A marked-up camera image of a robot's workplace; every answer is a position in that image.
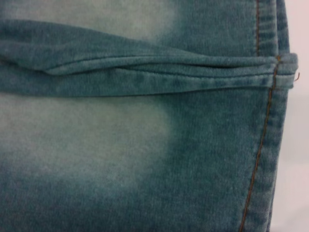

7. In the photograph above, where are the blue denim shorts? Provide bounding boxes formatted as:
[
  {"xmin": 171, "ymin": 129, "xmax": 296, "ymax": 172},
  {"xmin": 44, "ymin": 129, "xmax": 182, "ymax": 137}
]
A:
[{"xmin": 0, "ymin": 0, "xmax": 301, "ymax": 232}]

